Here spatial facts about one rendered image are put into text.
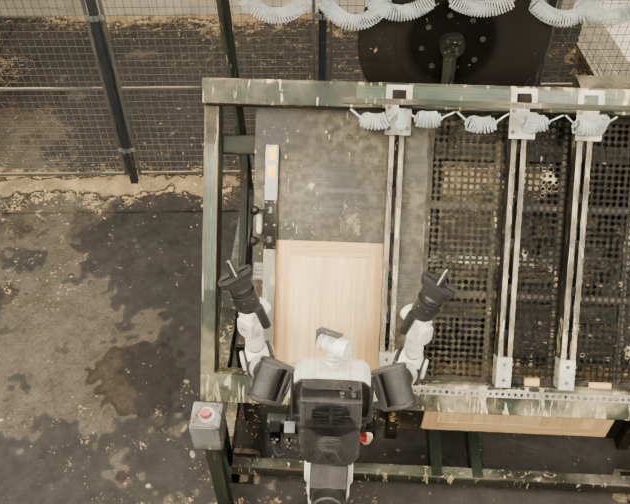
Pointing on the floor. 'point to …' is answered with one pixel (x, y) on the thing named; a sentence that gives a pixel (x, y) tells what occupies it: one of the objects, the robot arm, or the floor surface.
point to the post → (219, 476)
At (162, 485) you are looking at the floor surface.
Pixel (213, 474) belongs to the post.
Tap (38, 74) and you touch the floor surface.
